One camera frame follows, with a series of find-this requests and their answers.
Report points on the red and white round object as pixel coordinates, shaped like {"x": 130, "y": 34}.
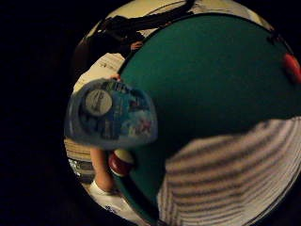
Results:
{"x": 120, "y": 163}

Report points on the blue labelled bottle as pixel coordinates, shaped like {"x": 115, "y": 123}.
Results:
{"x": 125, "y": 122}

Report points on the beige slatted crate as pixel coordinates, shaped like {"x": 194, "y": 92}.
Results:
{"x": 76, "y": 150}

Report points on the the person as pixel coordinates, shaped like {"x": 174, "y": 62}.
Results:
{"x": 225, "y": 175}

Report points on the black furniture frame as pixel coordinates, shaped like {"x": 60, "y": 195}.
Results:
{"x": 138, "y": 26}

